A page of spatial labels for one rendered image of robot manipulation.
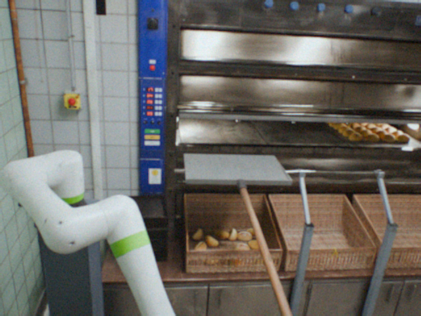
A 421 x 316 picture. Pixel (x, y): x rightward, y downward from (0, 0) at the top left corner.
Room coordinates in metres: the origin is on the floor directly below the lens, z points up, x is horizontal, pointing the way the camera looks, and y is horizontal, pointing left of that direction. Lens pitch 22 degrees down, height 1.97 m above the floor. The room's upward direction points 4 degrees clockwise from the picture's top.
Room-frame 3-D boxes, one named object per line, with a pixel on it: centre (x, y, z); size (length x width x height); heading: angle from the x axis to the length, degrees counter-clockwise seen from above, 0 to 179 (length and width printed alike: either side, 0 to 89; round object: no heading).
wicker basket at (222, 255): (2.01, -0.16, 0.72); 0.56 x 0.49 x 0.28; 97
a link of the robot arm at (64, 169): (1.30, 0.56, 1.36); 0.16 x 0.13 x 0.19; 133
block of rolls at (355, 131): (2.86, -1.20, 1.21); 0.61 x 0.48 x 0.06; 7
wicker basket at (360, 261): (2.08, -0.73, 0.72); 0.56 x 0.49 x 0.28; 98
